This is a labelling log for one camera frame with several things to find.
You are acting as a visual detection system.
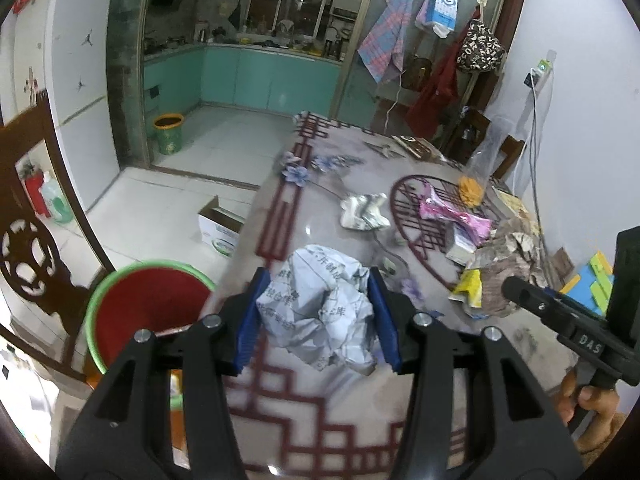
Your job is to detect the yellow cardboard box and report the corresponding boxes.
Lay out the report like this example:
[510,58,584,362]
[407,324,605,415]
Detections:
[449,269,483,309]

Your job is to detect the pink plastic wrapper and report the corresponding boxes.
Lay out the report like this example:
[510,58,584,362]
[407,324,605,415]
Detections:
[419,183,491,245]

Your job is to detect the white printed paper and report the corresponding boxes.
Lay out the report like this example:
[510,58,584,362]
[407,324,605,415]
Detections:
[256,245,376,376]

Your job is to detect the crushed white paper cup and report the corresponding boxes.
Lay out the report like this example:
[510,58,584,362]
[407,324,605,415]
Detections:
[340,193,390,232]

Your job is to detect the white blue milk carton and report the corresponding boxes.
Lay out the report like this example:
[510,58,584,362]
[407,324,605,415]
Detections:
[444,222,478,266]

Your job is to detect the green yellow trash bin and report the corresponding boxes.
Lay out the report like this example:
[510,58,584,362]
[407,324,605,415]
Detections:
[153,113,184,155]

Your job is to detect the teal kitchen cabinets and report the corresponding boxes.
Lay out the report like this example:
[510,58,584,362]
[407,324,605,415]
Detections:
[143,44,341,116]

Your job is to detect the person's right hand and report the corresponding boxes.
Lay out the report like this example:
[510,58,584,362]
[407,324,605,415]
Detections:
[552,370,625,455]

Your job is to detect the blue plastic toy board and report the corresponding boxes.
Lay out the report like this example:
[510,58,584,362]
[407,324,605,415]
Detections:
[560,252,614,318]

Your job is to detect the red green plastic basin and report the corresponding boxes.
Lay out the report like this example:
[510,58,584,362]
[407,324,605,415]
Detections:
[85,260,215,373]

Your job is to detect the yellow booklet on table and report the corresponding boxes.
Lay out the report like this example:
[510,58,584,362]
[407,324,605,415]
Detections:
[492,185,540,235]

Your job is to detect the carved dark wooden chair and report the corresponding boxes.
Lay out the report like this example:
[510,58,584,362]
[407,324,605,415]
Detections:
[1,90,115,382]

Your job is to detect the clear bag with orange snacks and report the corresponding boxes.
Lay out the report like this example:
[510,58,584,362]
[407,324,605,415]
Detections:
[458,118,503,208]

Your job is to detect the white cardboard box on floor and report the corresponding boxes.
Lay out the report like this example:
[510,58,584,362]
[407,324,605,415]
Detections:
[198,196,244,258]

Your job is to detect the green detergent bottle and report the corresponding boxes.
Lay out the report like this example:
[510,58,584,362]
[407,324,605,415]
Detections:
[40,171,74,224]

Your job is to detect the brown snack package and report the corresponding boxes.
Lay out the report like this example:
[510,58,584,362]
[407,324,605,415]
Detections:
[392,136,442,162]

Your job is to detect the red fire extinguisher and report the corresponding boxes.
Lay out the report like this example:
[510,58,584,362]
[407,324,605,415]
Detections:
[18,160,51,218]

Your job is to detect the red hanging garment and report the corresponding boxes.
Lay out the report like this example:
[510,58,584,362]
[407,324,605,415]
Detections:
[406,6,480,139]

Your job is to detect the patterned hanging bag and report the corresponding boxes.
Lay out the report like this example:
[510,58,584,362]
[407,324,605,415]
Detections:
[456,18,506,74]

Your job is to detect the brown hanging handbag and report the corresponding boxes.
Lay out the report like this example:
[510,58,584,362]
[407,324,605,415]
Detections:
[401,55,433,92]

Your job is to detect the blue white hanging package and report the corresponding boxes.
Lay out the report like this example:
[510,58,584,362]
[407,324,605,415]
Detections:
[414,0,458,39]

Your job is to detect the plaid hanging towel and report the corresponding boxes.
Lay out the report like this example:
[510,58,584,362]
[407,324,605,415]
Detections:
[357,0,413,84]

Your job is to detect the white refrigerator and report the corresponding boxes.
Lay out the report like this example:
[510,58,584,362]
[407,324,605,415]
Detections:
[1,0,119,211]

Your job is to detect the wooden chair at wall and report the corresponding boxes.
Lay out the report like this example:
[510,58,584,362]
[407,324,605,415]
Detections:
[463,115,524,184]

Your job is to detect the white charging cable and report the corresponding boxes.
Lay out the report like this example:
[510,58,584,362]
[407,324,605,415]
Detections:
[522,66,547,221]

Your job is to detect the wall charger plug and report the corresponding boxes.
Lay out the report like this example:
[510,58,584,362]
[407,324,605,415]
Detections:
[524,58,552,91]

